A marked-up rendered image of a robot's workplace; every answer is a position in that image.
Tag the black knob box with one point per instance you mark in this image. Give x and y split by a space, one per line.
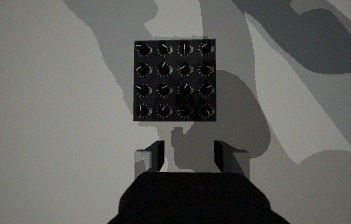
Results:
173 80

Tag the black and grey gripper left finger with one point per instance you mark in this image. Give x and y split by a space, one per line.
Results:
150 159

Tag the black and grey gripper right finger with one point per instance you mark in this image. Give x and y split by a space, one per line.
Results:
231 160

